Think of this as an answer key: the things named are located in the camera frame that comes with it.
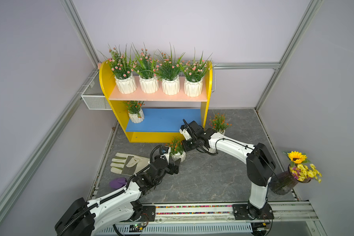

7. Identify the pink flower pot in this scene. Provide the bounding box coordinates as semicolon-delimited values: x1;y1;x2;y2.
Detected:
179;52;211;97
100;45;137;94
155;44;184;95
132;45;159;94

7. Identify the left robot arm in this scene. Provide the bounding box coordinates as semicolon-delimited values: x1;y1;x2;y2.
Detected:
55;145;181;236

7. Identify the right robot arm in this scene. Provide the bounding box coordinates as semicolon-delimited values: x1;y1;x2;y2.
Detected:
180;121;276;220

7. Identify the yellow rack with shelves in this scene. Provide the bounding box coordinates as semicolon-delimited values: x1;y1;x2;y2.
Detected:
99;62;213;143

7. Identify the beige gardening glove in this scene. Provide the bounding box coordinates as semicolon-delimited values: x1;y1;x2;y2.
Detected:
110;152;149;176

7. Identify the white mesh basket left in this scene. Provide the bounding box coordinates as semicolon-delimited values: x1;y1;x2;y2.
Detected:
78;69;111;111

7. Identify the sunflower bouquet in basket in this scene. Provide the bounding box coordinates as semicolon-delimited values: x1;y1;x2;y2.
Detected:
269;151;323;195

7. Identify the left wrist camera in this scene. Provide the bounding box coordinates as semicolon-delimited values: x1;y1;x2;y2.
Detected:
159;146;171;163

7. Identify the purple trowel pink handle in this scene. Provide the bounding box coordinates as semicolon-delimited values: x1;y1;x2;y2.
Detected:
109;177;127;190

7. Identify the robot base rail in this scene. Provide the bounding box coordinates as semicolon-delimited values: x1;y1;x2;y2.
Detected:
92;202;326;236

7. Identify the white wire basket rear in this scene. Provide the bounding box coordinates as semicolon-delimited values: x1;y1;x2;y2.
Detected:
211;62;216;93

